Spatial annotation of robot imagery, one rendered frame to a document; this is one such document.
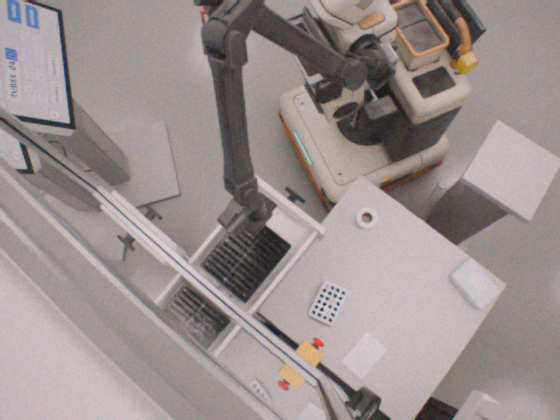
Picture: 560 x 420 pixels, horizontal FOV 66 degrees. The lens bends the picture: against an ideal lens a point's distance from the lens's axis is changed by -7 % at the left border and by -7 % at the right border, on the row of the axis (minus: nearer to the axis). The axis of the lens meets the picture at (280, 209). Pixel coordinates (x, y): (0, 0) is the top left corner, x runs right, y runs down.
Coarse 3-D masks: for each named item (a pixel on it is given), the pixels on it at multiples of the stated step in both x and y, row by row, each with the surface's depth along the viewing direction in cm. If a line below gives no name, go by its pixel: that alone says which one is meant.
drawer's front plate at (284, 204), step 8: (256, 176) 141; (264, 184) 140; (264, 192) 145; (272, 192) 140; (272, 200) 146; (280, 200) 139; (288, 200) 139; (280, 208) 147; (288, 208) 140; (296, 208) 138; (296, 216) 141; (304, 216) 137; (304, 224) 143; (312, 224) 136; (312, 232) 144; (320, 232) 136; (320, 240) 146
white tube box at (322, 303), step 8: (328, 288) 144; (336, 288) 144; (320, 296) 147; (328, 296) 143; (336, 296) 146; (344, 296) 143; (320, 304) 143; (328, 304) 143; (336, 304) 146; (312, 312) 146; (320, 312) 142; (336, 312) 142; (320, 320) 141; (328, 320) 145
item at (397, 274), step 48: (336, 240) 152; (384, 240) 151; (432, 240) 150; (288, 288) 148; (384, 288) 147; (432, 288) 146; (288, 336) 144; (336, 336) 144; (384, 336) 143; (432, 336) 142; (384, 384) 139; (432, 384) 138
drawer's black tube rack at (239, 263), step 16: (224, 240) 139; (240, 240) 140; (256, 240) 139; (272, 240) 139; (208, 256) 138; (224, 256) 138; (240, 256) 141; (256, 256) 137; (272, 256) 140; (208, 272) 137; (224, 272) 137; (240, 272) 139; (256, 272) 136; (240, 288) 138; (256, 288) 137
